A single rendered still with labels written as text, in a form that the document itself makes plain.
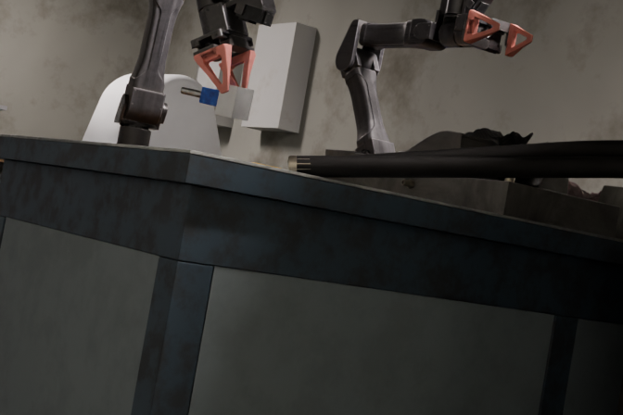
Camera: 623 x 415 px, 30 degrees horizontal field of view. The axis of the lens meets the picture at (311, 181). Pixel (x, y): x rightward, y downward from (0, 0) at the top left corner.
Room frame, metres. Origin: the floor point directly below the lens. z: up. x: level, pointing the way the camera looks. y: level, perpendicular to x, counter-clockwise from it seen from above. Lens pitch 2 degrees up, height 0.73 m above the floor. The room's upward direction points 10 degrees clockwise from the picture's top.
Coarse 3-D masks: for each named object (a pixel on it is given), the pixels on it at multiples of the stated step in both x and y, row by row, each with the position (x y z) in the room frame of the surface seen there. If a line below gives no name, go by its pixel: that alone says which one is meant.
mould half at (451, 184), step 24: (432, 144) 1.95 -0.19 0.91; (456, 144) 1.90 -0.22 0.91; (480, 144) 1.91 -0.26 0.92; (408, 192) 1.98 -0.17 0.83; (432, 192) 1.93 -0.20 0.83; (456, 192) 1.88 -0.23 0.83; (480, 192) 1.83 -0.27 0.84; (504, 192) 1.79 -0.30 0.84; (528, 192) 1.81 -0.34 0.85; (552, 192) 1.84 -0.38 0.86; (528, 216) 1.82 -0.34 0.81; (552, 216) 1.84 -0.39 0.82; (576, 216) 1.88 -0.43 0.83; (600, 216) 1.91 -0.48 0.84
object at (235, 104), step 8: (184, 88) 2.01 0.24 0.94; (208, 88) 1.96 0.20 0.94; (232, 88) 1.93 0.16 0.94; (240, 88) 1.93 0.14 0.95; (200, 96) 1.97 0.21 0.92; (208, 96) 1.96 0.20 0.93; (216, 96) 1.95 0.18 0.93; (224, 96) 1.94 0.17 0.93; (232, 96) 1.93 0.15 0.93; (240, 96) 1.94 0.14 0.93; (248, 96) 1.96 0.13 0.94; (208, 104) 1.96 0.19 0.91; (216, 104) 1.95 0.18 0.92; (224, 104) 1.94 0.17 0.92; (232, 104) 1.93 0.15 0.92; (240, 104) 1.94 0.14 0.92; (248, 104) 1.97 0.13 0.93; (216, 112) 1.95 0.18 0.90; (224, 112) 1.94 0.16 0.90; (232, 112) 1.93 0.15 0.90; (240, 112) 1.95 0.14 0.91; (248, 112) 1.97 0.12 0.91
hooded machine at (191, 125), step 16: (128, 80) 6.87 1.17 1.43; (176, 80) 6.67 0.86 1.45; (192, 80) 6.75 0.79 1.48; (112, 96) 6.83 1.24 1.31; (176, 96) 6.67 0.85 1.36; (192, 96) 6.74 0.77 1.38; (96, 112) 6.90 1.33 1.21; (112, 112) 6.77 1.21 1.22; (176, 112) 6.68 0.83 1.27; (192, 112) 6.75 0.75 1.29; (208, 112) 6.83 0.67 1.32; (96, 128) 6.85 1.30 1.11; (112, 128) 6.72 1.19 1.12; (160, 128) 6.63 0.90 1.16; (176, 128) 6.70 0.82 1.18; (192, 128) 6.77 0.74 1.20; (208, 128) 6.84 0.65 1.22; (160, 144) 6.64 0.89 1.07; (176, 144) 6.71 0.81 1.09; (192, 144) 6.78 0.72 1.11; (208, 144) 6.85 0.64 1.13
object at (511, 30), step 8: (488, 24) 2.40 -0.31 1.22; (504, 24) 2.41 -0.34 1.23; (512, 24) 2.42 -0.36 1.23; (496, 32) 2.42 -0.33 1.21; (512, 32) 2.41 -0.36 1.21; (520, 32) 2.39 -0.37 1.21; (528, 32) 2.38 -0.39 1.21; (512, 40) 2.41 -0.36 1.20; (528, 40) 2.37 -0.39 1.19; (512, 48) 2.40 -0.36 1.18; (520, 48) 2.39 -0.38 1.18; (512, 56) 2.42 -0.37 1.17
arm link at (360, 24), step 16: (352, 32) 2.70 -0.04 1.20; (368, 32) 2.67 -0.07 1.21; (384, 32) 2.63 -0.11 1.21; (400, 32) 2.58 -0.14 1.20; (352, 48) 2.69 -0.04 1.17; (368, 48) 2.77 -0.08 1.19; (384, 48) 2.74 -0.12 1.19; (416, 48) 2.60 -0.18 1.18; (432, 48) 2.55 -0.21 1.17; (336, 64) 2.73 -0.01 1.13; (352, 64) 2.70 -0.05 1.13
